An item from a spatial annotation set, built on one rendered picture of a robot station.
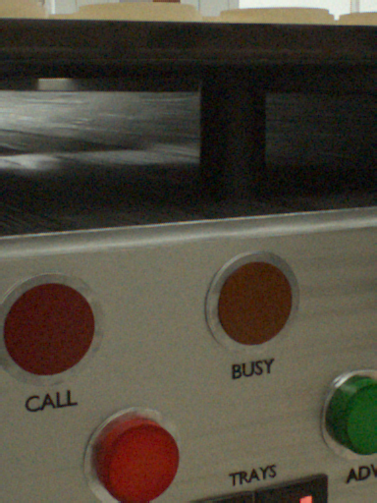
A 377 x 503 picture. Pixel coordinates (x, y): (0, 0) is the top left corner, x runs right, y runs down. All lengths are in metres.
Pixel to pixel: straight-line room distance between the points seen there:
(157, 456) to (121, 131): 0.51
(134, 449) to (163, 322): 0.05
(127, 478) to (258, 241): 0.10
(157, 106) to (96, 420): 0.44
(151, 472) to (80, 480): 0.03
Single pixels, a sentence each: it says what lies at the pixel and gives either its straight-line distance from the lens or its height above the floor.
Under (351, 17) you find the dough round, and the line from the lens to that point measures 0.42.
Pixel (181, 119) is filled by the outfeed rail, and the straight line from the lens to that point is 0.71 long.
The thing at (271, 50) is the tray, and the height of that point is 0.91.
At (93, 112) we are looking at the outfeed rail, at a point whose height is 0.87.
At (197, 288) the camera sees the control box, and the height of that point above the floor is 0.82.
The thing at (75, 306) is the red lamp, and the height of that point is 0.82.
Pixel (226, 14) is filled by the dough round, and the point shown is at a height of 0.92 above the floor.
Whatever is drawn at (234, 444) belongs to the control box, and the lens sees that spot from 0.37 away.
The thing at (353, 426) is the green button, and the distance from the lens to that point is 0.38.
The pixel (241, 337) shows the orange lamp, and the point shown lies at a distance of 0.35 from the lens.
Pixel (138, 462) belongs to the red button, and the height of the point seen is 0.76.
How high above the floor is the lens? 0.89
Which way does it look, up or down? 10 degrees down
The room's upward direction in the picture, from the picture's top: 1 degrees counter-clockwise
